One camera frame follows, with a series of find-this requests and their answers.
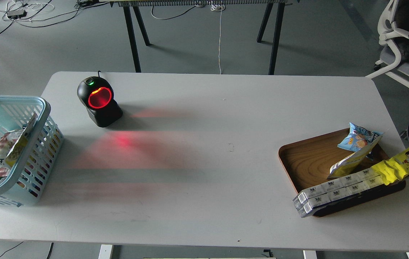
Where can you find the blue chips snack bag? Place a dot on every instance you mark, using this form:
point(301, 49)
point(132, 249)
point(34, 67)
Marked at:
point(358, 138)

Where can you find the yellow white snack pouch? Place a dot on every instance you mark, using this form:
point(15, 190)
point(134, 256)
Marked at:
point(345, 166)

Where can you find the black barcode scanner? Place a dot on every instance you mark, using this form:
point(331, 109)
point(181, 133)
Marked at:
point(97, 95)

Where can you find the yellow nut snack pouch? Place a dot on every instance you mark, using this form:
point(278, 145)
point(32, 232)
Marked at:
point(18, 140)

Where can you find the red white snack bag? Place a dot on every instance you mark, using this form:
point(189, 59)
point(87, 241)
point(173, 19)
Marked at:
point(6, 144)

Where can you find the yellow cartoon snack bag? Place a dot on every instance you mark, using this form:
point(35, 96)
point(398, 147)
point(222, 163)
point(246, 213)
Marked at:
point(394, 169)

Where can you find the wooden oval tray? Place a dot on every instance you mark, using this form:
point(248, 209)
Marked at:
point(307, 164)

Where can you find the light blue plastic basket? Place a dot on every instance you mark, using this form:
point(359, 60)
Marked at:
point(28, 176)

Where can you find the black power strip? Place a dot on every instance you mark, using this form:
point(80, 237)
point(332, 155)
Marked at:
point(16, 14)

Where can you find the white boxed snack pack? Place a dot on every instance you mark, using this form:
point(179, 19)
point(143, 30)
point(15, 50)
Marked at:
point(335, 191)

